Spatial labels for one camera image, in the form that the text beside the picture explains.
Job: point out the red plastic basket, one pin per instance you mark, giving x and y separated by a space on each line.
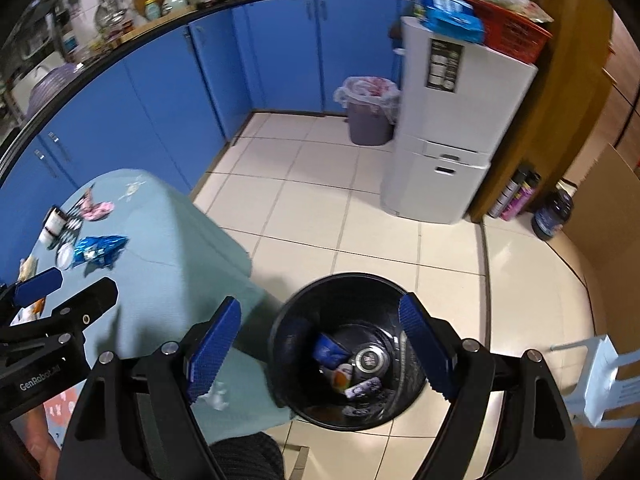
510 33

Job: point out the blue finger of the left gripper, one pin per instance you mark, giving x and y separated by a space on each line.
37 287

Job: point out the blue kitchen cabinets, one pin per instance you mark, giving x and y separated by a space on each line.
169 102

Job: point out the cardboard sheet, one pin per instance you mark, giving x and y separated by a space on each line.
604 229

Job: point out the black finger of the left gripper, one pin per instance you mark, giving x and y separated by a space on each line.
84 308

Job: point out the white round lid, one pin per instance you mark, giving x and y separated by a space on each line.
65 256

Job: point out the grey bin with plastic bag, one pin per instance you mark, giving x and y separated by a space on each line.
372 107

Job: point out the black trash bin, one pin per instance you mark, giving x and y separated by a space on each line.
338 356

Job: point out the pink wrapper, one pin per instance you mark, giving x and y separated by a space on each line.
90 210

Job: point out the blue snack package on cabinet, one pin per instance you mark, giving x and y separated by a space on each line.
451 18

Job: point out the yellow snack wrapper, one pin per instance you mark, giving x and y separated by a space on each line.
28 268

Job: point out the light blue round table mat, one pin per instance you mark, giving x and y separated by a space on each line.
174 271

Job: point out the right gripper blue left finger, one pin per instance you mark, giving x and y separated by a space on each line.
210 347

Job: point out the white storage cabinet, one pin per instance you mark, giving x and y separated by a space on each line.
457 100

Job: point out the blue foil wrapper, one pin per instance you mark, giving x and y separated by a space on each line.
100 251

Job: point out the white plastic stool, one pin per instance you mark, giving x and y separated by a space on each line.
598 390

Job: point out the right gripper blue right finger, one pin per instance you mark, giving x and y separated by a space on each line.
434 342

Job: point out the person's left hand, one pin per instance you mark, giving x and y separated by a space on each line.
41 446

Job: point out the brown medicine bottle white cap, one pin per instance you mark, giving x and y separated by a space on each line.
52 227

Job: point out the orange peel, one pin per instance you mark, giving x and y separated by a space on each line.
36 308

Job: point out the white paper carton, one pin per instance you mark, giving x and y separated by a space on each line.
22 317

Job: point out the dark blue jar on floor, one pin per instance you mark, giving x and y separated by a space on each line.
552 215

